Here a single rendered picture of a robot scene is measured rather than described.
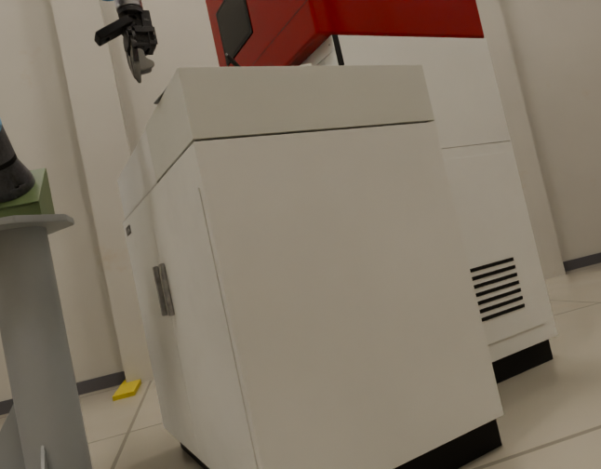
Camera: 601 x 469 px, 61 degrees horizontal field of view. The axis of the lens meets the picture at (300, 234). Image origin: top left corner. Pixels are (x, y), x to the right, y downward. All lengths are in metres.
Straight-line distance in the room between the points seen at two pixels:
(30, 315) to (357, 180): 0.95
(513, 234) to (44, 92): 3.15
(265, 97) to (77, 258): 2.78
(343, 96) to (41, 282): 0.96
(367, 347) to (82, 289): 2.81
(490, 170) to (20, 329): 1.58
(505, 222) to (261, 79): 1.15
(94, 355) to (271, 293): 2.79
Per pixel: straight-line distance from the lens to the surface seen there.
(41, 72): 4.04
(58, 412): 1.58
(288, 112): 1.11
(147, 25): 1.65
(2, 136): 1.58
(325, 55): 1.74
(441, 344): 1.24
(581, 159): 4.95
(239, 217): 1.00
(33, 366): 1.56
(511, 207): 2.00
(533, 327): 2.01
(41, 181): 1.65
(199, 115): 1.03
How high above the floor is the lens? 0.55
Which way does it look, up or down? 3 degrees up
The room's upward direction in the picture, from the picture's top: 12 degrees counter-clockwise
